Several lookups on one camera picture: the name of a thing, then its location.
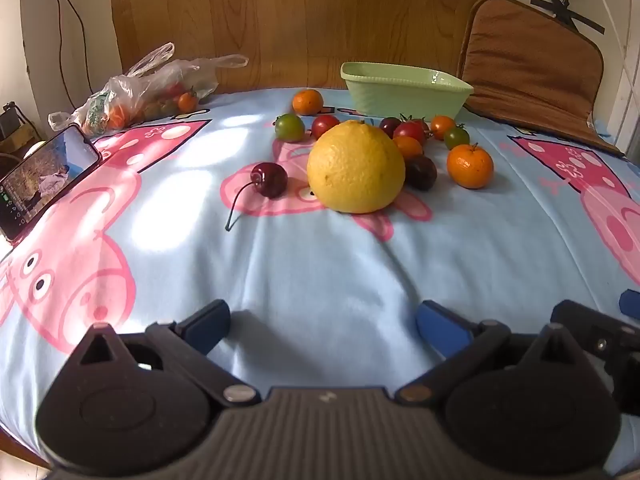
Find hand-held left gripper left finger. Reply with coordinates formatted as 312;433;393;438
74;299;263;407

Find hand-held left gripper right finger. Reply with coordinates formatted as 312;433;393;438
394;300;595;407

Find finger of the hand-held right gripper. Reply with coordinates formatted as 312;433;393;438
619;288;640;322
551;300;640;362

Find large dark purple tomato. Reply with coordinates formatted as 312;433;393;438
404;155;438;192

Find dark red cherry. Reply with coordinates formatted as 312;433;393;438
225;162;289;233

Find large yellow citrus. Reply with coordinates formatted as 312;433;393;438
306;120;406;215

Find small green tomato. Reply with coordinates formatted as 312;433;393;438
444;126;471;151

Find red cherry tomato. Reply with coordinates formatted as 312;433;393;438
393;119;431;147
311;114;341;141

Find large green tomato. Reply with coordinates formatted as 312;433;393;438
274;113;306;143

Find green plastic basin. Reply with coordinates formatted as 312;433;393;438
340;62;475;120

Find pig printed blue blanket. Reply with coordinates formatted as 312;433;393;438
0;85;640;466

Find white framed frosted window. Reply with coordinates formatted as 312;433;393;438
612;55;640;161

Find black smartphone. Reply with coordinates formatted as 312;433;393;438
0;123;103;241

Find clear plastic bag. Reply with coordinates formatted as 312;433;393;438
48;42;249;136

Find brown seat cushion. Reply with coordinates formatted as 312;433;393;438
457;0;626;158

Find brown cardboard box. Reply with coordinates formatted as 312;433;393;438
0;121;43;161

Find black tape cross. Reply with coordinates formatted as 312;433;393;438
531;0;606;36

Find wood pattern vinyl sheet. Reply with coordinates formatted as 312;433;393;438
104;0;506;97

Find white power cable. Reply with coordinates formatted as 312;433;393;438
586;0;635;126

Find thin black cable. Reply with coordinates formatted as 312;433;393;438
47;0;91;111

